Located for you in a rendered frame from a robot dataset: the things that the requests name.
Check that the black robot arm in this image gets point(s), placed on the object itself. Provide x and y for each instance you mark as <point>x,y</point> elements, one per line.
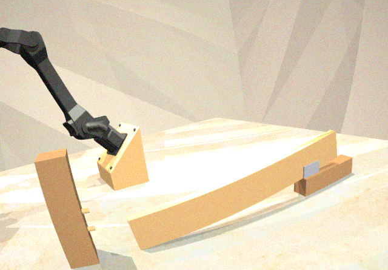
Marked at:
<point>79,122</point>

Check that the long wooden rail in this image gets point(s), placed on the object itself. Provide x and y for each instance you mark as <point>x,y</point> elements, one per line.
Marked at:
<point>212,204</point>

